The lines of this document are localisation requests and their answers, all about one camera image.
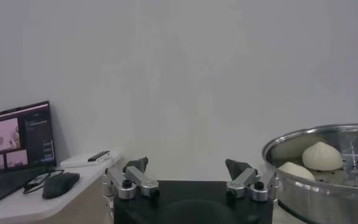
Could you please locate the steel steamer basket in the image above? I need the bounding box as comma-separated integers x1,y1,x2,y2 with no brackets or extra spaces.
261,122,358,224

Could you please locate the flat white box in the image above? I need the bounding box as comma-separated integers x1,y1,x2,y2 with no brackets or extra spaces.
60,151,119,169

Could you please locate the black computer mouse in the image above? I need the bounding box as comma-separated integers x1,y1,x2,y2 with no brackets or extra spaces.
41,172,81,200

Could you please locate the white steamed baozi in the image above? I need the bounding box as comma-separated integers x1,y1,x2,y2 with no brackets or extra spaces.
278,161,316,182
302,141,344,172

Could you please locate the black and white phone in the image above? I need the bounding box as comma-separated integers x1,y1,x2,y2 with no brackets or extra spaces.
87,150,111,163

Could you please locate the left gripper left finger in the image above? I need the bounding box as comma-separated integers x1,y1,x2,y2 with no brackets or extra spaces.
105,156,161,200

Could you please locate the white side table with laptop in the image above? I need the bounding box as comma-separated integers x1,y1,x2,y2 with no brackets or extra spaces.
0,152,122,224

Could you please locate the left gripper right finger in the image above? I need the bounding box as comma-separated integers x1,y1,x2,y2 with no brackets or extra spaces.
224,158,279,203

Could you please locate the black laptop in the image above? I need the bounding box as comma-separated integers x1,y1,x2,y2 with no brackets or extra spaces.
0,100,57,209

